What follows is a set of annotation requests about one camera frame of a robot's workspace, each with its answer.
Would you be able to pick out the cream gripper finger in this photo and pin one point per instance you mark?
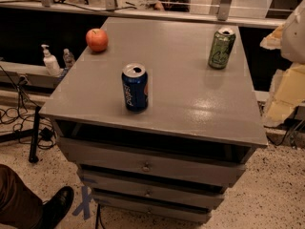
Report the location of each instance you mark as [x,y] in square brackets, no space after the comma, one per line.
[286,92]
[273,40]

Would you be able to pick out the blue pepsi can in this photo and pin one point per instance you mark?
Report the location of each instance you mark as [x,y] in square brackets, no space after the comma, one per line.
[135,87]

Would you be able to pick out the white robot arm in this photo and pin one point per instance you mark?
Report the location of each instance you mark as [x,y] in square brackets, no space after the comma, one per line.
[293,36]

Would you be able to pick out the green soda can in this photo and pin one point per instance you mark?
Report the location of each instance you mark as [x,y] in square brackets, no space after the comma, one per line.
[223,42]

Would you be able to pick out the top drawer front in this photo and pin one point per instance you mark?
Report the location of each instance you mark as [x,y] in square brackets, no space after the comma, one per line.
[152,163]

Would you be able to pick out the drawer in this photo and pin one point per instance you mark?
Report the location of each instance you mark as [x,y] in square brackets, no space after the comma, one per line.
[152,163]
[111,183]
[152,207]

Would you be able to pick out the grey drawer cabinet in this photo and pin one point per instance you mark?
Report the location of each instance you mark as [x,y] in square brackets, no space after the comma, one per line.
[193,111]

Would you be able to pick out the middle drawer front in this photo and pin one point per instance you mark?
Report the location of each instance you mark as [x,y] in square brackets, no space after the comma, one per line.
[111,183]

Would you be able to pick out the red apple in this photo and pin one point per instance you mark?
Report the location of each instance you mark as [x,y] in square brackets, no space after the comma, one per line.
[97,40]

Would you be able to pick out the clear plastic bottle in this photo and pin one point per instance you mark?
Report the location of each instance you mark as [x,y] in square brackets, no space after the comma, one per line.
[68,58]

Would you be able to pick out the bottom drawer front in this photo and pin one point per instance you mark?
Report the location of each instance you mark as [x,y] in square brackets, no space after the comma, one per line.
[152,207]

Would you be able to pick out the white pump bottle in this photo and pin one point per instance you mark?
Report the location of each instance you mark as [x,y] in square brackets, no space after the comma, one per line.
[50,61]

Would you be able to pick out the blue tape cross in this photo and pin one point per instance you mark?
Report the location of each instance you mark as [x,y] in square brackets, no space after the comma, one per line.
[84,206]

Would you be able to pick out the black stand leg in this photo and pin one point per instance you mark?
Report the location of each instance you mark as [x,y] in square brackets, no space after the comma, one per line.
[33,158]

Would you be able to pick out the black leather shoe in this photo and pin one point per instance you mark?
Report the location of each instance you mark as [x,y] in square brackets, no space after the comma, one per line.
[56,208]

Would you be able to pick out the brown trouser leg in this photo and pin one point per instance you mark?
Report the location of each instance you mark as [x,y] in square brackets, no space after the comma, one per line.
[19,206]

